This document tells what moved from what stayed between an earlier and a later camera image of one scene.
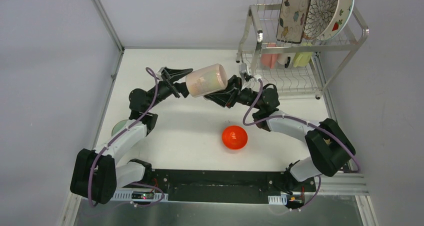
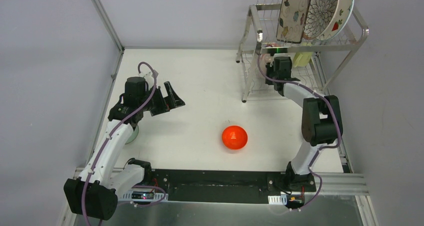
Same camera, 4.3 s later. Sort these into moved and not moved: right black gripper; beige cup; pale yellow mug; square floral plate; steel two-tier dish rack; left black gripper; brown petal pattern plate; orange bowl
Moved: left black gripper; right black gripper; beige cup
Not moved: steel two-tier dish rack; pale yellow mug; square floral plate; brown petal pattern plate; orange bowl
